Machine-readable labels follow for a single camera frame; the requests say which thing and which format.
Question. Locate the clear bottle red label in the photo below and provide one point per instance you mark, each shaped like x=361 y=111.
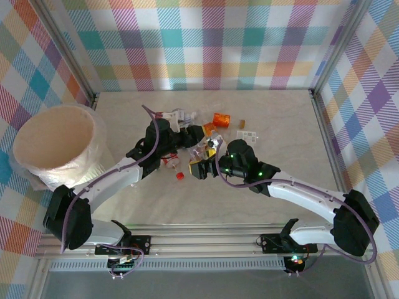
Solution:
x=171 y=160

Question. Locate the green circuit board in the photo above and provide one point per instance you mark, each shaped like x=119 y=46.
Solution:
x=123 y=266

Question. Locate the small amber bottle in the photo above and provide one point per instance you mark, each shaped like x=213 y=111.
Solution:
x=242 y=124

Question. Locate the black controller board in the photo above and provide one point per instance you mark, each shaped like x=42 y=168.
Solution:
x=294 y=261

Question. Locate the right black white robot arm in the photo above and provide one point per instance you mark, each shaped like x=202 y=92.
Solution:
x=305 y=193

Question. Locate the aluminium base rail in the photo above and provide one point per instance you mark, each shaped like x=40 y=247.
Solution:
x=202 y=243

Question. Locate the red bottle cap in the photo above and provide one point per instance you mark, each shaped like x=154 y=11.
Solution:
x=179 y=176

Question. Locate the aluminium frame post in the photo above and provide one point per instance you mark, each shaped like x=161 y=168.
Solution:
x=71 y=53
x=338 y=46

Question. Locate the orange juice bottle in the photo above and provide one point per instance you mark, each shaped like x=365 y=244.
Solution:
x=209 y=127

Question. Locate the white waste bin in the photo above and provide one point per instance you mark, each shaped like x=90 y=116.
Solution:
x=53 y=137

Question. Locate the aluminium table side rail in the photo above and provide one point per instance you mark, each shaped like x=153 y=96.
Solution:
x=326 y=134

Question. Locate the crushed orange can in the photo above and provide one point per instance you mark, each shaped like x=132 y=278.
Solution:
x=222 y=120

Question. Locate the clear plastic bin liner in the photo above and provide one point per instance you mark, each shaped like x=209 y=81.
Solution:
x=39 y=183

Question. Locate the white bottle cap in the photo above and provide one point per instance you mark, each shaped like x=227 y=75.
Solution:
x=194 y=116

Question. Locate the clear unlabelled plastic bottle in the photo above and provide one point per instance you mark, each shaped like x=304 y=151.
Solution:
x=209 y=111

